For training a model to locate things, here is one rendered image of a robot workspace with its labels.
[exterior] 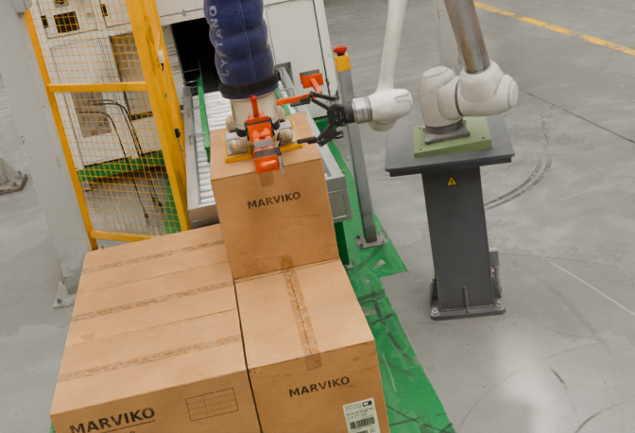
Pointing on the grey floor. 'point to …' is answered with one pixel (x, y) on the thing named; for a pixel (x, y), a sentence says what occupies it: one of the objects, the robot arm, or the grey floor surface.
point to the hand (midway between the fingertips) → (296, 123)
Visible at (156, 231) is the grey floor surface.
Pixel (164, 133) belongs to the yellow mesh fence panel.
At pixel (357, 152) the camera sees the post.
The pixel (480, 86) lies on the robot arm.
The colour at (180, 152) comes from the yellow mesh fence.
